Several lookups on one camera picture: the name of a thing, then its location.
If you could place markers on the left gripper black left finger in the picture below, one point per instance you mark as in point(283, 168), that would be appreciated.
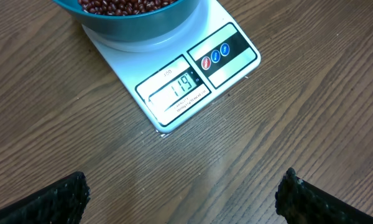
point(63, 201)

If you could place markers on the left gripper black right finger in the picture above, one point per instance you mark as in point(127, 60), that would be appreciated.
point(299, 202)

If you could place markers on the white digital kitchen scale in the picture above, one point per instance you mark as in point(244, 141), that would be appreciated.
point(173, 76)

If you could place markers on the red beans in bowl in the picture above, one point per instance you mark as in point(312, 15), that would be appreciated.
point(122, 7)

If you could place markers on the blue metal bowl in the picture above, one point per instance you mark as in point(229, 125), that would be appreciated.
point(133, 28)

